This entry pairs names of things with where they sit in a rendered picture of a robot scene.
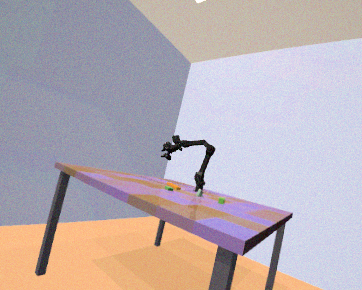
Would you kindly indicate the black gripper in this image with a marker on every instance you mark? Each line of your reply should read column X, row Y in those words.
column 167, row 155

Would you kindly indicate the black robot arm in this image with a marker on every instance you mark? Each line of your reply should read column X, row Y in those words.
column 199, row 176

